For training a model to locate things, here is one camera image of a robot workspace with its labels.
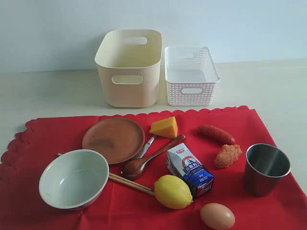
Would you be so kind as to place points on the steel table knife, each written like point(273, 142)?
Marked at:
point(145, 148)

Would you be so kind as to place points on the stainless steel cup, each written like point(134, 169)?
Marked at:
point(266, 166)

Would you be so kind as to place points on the dark wooden spoon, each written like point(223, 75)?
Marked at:
point(135, 168)

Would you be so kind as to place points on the red sausage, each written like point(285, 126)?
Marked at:
point(216, 133)

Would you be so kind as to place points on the lower wooden chopstick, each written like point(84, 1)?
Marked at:
point(136, 187)

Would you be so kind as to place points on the yellow lemon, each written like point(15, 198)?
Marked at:
point(172, 192)

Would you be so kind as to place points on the fried chicken nugget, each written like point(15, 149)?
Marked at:
point(227, 156)

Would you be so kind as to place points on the brown egg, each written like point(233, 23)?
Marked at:
point(217, 216)

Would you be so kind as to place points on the cream plastic bin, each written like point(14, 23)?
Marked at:
point(128, 63)

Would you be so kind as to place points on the red scalloped table cloth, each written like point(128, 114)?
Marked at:
point(122, 208)

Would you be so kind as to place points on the wooden chopstick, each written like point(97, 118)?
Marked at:
point(129, 181)
point(136, 187)

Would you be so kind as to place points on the upper wooden chopstick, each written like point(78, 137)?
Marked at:
point(129, 181)

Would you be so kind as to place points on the yellow cheese wedge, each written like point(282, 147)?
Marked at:
point(165, 128)

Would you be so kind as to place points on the white perforated plastic basket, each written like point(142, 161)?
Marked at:
point(191, 76)

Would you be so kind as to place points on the brown round plate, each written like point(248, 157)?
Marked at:
point(117, 139)

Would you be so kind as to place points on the blue white milk carton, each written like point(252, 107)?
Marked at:
point(182, 163)

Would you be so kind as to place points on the white ceramic bowl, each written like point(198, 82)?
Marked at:
point(74, 180)

